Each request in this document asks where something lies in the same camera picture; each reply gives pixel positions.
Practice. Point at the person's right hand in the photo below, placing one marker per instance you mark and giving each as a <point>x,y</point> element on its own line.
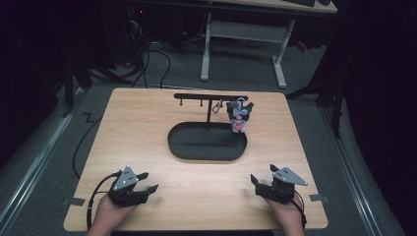
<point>286,214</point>

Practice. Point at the black metal stand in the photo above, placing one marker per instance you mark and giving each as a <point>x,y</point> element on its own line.
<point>337,105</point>
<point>70,85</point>

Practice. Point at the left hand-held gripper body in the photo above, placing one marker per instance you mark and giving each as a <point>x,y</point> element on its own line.
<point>126,187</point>

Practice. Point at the white metal frame desk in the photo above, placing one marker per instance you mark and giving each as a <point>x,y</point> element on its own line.
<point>249,31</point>

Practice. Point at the grey tape strip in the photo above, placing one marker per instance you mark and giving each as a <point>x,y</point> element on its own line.
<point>73,201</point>
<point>319,197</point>

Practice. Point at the person's left hand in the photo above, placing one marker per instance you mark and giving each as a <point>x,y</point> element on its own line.
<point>109,214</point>

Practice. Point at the black hook stand with tray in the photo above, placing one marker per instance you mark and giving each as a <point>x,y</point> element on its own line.
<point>207,141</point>

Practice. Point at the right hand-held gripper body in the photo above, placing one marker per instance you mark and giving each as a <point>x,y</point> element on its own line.
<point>280,190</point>

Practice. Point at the metal floor rail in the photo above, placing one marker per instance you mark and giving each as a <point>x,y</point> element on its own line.
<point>36,164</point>
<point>350,170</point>

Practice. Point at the small red object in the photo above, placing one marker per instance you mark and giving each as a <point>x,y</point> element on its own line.
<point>302,47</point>

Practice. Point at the black keyboard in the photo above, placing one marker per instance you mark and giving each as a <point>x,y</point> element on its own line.
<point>300,2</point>

